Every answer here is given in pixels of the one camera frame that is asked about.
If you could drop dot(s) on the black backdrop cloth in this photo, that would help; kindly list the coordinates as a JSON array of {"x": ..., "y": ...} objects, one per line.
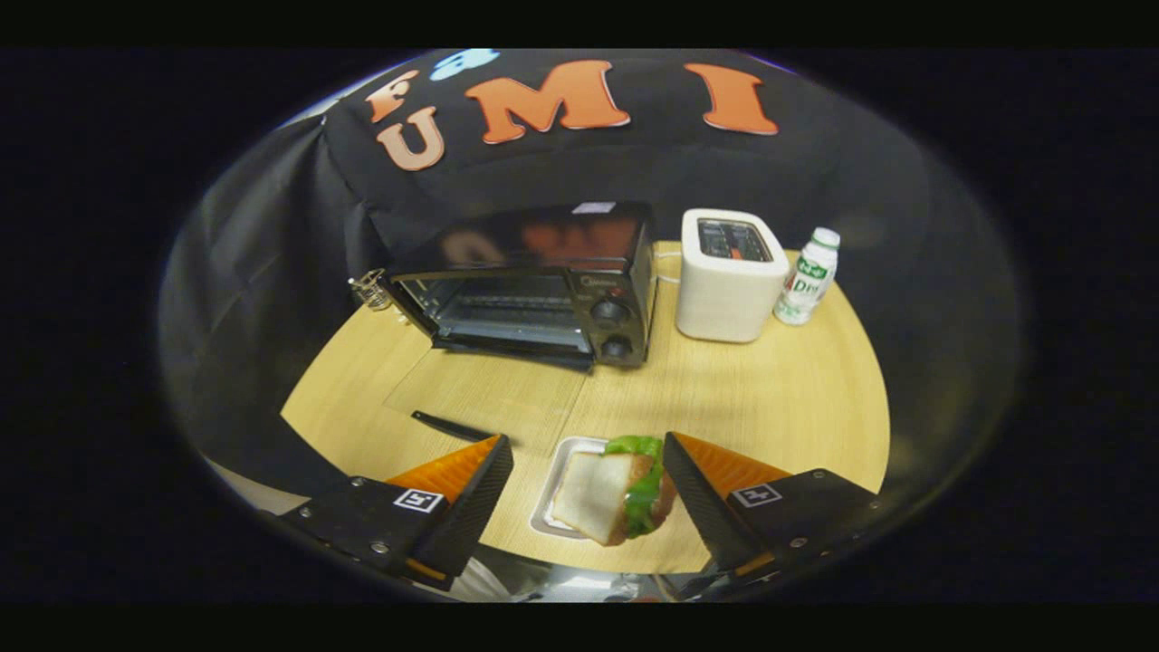
[{"x": 543, "y": 172}]

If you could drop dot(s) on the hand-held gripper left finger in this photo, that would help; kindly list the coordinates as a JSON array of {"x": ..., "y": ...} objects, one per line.
[{"x": 466, "y": 516}]

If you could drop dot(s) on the white pop-up toaster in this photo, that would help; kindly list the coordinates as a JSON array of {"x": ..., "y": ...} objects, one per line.
[{"x": 724, "y": 299}]

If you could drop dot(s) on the white bottle green label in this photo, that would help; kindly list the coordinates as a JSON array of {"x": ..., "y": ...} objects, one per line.
[{"x": 806, "y": 281}]

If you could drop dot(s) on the black toaster oven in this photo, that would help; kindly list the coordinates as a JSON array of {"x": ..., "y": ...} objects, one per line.
[{"x": 534, "y": 244}]

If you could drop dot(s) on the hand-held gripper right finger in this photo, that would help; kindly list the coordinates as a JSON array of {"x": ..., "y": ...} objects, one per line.
[{"x": 711, "y": 507}]

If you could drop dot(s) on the white plastic tray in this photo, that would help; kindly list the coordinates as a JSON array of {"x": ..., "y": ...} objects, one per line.
[{"x": 543, "y": 518}]

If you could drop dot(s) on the lettuce sandwich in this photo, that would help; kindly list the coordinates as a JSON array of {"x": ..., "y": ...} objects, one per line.
[{"x": 598, "y": 493}]

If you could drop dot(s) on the small metal clamp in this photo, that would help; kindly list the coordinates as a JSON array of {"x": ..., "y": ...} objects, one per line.
[{"x": 371, "y": 290}]

